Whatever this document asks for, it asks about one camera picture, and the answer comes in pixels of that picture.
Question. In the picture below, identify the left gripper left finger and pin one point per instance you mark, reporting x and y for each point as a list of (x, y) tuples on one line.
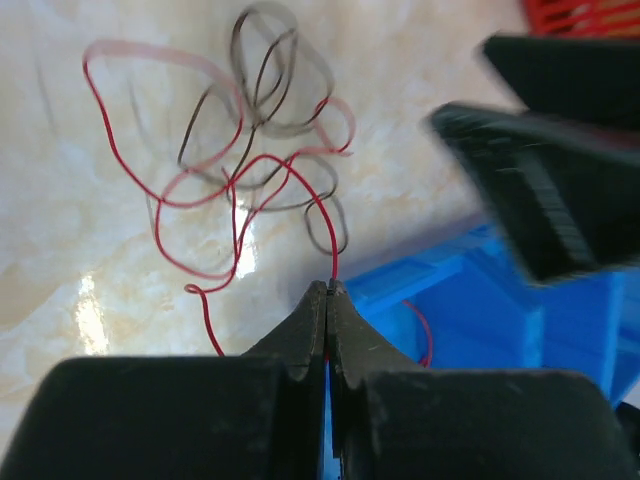
[(259, 415)]

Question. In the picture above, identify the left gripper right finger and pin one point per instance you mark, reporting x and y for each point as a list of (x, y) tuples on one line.
[(393, 419)]

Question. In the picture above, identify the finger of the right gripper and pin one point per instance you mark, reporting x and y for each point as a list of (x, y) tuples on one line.
[(588, 80), (564, 195)]

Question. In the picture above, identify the red plastic shopping basket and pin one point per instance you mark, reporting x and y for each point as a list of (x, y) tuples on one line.
[(583, 18)]

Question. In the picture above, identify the blue three-compartment plastic tray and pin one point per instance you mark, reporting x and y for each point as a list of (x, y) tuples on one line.
[(465, 305)]

